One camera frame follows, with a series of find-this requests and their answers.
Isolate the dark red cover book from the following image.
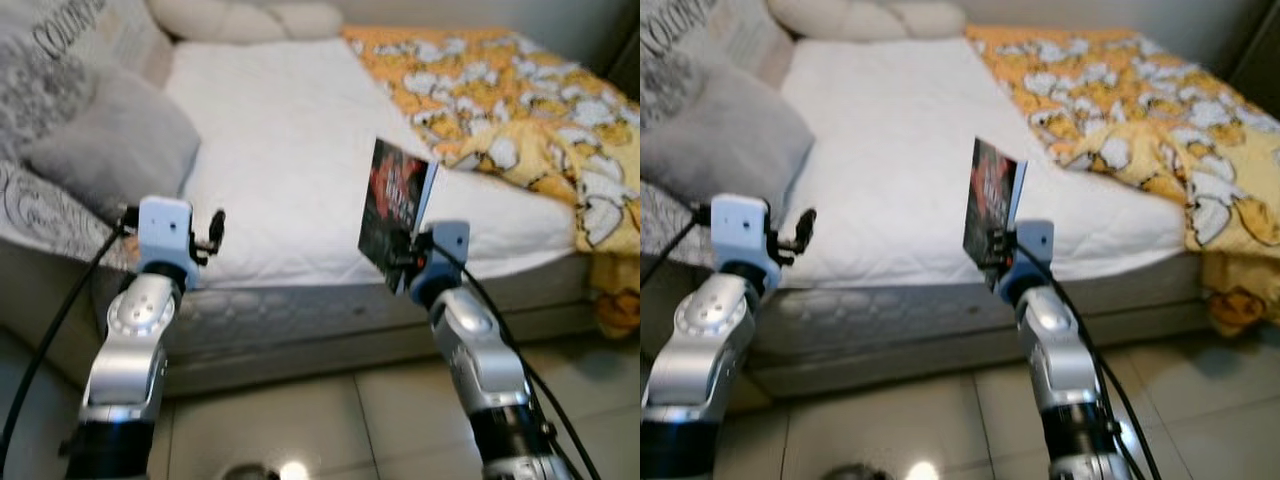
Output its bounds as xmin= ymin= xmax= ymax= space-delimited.
xmin=357 ymin=137 xmax=440 ymax=297
xmin=962 ymin=137 xmax=1029 ymax=293

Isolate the plain grey pillow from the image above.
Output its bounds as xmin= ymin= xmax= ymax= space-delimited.
xmin=640 ymin=65 xmax=817 ymax=216
xmin=20 ymin=68 xmax=204 ymax=219

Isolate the white quilted mattress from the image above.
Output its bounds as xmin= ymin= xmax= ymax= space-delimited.
xmin=163 ymin=38 xmax=583 ymax=293
xmin=780 ymin=35 xmax=1193 ymax=293

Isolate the white grey swirl pillow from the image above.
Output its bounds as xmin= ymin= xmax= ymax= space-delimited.
xmin=0 ymin=40 xmax=141 ymax=273
xmin=640 ymin=180 xmax=701 ymax=269

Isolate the yellow cartoon print blanket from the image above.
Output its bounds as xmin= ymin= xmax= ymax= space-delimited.
xmin=965 ymin=25 xmax=1280 ymax=339
xmin=342 ymin=25 xmax=641 ymax=341

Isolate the cream plump pillow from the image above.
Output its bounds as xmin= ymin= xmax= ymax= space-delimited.
xmin=890 ymin=0 xmax=969 ymax=39
xmin=265 ymin=0 xmax=347 ymax=41
xmin=147 ymin=0 xmax=281 ymax=43
xmin=768 ymin=0 xmax=901 ymax=41

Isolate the dark furniture panel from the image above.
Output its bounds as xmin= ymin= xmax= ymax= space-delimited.
xmin=1225 ymin=15 xmax=1280 ymax=126

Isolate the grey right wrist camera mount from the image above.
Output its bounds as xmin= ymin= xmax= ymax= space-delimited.
xmin=408 ymin=220 xmax=472 ymax=306
xmin=997 ymin=219 xmax=1056 ymax=303

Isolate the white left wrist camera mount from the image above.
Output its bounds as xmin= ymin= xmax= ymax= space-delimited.
xmin=709 ymin=194 xmax=784 ymax=293
xmin=136 ymin=196 xmax=199 ymax=291

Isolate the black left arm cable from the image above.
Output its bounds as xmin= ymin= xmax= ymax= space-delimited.
xmin=640 ymin=213 xmax=715 ymax=293
xmin=0 ymin=220 xmax=138 ymax=471

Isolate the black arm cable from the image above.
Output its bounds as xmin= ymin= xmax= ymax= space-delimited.
xmin=0 ymin=220 xmax=138 ymax=471
xmin=1014 ymin=244 xmax=1163 ymax=480
xmin=640 ymin=213 xmax=715 ymax=293
xmin=430 ymin=244 xmax=603 ymax=480

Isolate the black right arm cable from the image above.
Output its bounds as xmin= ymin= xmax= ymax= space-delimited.
xmin=1014 ymin=244 xmax=1163 ymax=480
xmin=430 ymin=244 xmax=603 ymax=480

